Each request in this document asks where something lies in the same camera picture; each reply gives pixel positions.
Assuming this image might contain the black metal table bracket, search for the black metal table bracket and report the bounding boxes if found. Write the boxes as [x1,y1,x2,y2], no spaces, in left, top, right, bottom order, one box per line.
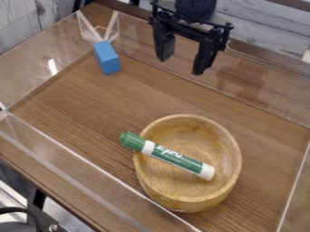
[28,205,70,232]

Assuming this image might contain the brown wooden bowl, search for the brown wooden bowl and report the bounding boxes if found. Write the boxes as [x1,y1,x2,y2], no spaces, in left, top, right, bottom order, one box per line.
[134,114,242,213]

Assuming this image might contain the green Expo marker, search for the green Expo marker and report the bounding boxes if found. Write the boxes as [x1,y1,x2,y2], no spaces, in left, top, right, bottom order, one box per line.
[121,131,215,180]

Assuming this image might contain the clear acrylic tray wall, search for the clear acrylic tray wall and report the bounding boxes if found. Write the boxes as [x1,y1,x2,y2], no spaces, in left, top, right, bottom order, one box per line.
[0,6,310,232]

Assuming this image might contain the black cable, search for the black cable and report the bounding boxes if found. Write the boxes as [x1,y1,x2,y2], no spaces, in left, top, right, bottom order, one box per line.
[0,207,40,227]

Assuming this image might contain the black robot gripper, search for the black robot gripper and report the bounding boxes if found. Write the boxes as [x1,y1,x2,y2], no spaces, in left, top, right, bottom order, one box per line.
[150,0,234,75]

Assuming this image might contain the blue rectangular block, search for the blue rectangular block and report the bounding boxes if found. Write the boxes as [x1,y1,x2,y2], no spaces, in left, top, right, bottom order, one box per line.
[94,41,121,74]

